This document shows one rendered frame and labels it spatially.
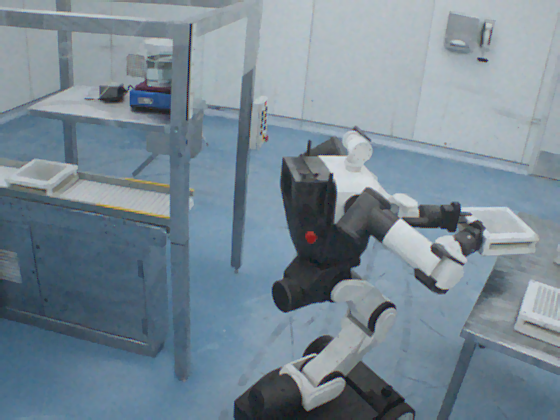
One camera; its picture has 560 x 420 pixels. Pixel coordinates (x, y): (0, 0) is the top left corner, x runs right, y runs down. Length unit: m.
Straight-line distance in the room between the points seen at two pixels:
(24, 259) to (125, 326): 0.59
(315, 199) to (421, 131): 4.12
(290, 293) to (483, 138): 4.20
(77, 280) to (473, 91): 4.21
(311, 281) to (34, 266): 1.47
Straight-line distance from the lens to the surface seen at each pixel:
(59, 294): 2.78
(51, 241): 2.62
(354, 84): 5.67
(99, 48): 6.75
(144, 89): 2.13
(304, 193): 1.65
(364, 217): 1.55
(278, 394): 2.12
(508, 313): 1.97
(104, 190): 2.52
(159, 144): 2.32
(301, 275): 1.84
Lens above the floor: 1.87
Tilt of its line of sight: 27 degrees down
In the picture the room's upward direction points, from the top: 6 degrees clockwise
